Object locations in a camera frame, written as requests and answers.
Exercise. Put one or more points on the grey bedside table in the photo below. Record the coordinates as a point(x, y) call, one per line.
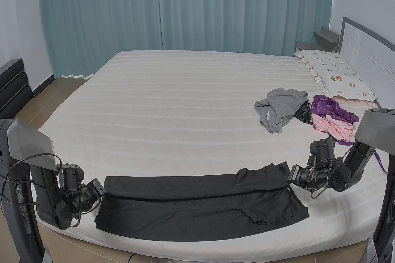
point(328, 35)

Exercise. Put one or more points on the grey garment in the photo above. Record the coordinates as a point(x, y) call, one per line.
point(282, 104)

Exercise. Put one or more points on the white printed pillow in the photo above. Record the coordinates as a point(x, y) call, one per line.
point(336, 75)

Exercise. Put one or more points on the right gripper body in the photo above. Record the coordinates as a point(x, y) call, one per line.
point(294, 174)

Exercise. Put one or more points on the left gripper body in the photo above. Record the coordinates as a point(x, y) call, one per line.
point(98, 187)

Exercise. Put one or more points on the blue-green curtain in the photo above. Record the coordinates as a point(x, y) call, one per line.
point(101, 9)
point(240, 3)

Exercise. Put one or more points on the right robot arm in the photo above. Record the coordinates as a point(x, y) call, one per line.
point(375, 129)

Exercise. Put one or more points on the black shiny garment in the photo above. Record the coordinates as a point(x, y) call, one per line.
point(304, 113)

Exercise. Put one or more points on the pink garment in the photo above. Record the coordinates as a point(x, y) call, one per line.
point(330, 127)

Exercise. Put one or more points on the black T-shirt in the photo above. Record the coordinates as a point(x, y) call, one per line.
point(185, 191)

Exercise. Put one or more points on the bed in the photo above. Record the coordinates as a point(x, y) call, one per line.
point(185, 95)

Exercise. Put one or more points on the purple satin garment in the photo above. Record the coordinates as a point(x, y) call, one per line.
point(328, 107)

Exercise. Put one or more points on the black chest of drawers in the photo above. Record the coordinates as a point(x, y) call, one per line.
point(12, 86)

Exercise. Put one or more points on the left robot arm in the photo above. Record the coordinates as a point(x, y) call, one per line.
point(27, 144)

